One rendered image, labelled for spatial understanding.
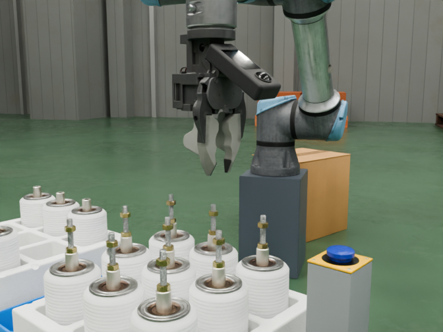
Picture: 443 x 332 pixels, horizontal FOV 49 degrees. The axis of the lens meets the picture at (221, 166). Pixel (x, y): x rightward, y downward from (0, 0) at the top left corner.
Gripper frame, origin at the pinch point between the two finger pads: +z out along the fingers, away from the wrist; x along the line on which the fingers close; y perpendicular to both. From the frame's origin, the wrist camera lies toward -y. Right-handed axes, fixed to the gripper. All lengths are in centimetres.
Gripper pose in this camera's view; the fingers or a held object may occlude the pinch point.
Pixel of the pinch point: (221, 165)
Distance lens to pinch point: 73.6
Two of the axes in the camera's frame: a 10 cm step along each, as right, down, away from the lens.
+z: 0.0, 9.9, 1.7
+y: -7.1, -1.2, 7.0
